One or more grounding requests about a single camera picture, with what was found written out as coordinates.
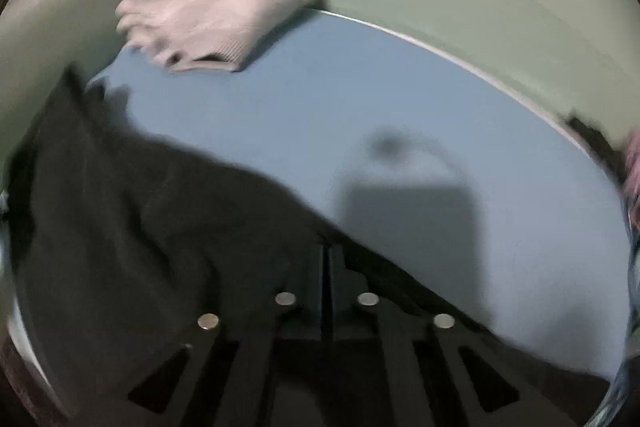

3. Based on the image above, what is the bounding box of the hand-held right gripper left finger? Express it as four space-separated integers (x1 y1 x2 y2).
127 244 326 427

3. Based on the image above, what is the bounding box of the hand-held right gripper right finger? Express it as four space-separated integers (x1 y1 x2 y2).
327 244 521 427

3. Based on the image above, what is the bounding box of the grey sweater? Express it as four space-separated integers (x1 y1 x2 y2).
115 0 323 72

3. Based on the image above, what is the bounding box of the dark cloth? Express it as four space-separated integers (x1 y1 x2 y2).
565 114 626 182

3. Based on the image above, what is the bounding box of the pink plush toy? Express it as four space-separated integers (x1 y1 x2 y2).
622 127 640 208

